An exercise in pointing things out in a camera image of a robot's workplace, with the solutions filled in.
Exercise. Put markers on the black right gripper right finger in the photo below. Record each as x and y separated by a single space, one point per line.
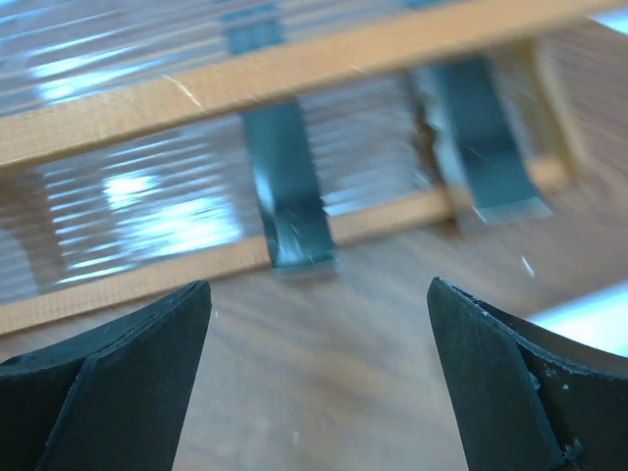
525 398

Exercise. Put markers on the silver R&O box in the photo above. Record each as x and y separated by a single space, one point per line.
295 223

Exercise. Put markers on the wooden three-tier shelf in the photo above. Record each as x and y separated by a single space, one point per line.
277 73

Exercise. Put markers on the black R&O toothpaste box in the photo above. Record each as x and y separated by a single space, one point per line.
473 143

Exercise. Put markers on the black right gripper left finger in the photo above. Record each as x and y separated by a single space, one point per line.
112 398

